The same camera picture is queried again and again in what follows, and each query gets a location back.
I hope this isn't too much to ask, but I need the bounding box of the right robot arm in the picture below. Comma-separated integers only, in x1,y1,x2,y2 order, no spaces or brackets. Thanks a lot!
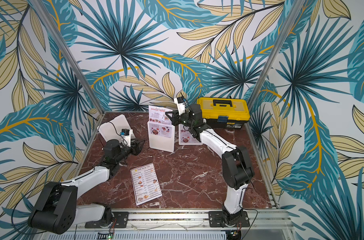
165,103,255,227

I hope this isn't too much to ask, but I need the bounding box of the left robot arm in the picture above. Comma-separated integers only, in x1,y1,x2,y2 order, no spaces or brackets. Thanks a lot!
27,140,145,235

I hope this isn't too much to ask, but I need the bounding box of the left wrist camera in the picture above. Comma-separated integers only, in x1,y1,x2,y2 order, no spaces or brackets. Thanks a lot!
120,129,132,147

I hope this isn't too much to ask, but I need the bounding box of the aluminium front rail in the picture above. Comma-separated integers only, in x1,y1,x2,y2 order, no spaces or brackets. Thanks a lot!
34,208,294,240

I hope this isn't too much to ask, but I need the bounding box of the yellow header menu sheet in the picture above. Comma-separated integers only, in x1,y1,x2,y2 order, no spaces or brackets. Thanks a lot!
130,163,162,206

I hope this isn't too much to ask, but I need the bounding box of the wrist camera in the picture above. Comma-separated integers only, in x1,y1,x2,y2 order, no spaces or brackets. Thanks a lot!
120,129,132,147
174,96,186,116

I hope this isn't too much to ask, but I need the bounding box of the pink menu sheet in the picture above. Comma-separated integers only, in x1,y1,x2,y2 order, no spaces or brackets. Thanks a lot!
148,106,174,138

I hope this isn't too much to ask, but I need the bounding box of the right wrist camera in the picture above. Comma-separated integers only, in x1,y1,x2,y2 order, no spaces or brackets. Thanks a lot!
174,96,186,116

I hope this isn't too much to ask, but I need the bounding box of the white menu rack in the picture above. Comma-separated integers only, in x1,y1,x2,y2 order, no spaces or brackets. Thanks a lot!
147,121,175,153
178,122,204,146
98,115,136,143

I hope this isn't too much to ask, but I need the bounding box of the yellow black toolbox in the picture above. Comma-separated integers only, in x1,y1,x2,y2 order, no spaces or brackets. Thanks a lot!
197,97,250,129

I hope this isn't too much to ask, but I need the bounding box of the restaurant special menu sheet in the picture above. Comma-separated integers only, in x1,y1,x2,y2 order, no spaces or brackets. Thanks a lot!
179,124,198,144

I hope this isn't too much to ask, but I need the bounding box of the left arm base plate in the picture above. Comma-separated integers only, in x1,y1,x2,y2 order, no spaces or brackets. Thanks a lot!
85,212,129,229

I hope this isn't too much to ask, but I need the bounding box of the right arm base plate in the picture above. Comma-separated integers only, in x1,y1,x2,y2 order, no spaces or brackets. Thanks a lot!
208,210,250,228

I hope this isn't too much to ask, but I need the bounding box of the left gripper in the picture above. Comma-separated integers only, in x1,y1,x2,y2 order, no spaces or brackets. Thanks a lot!
115,137,146,163

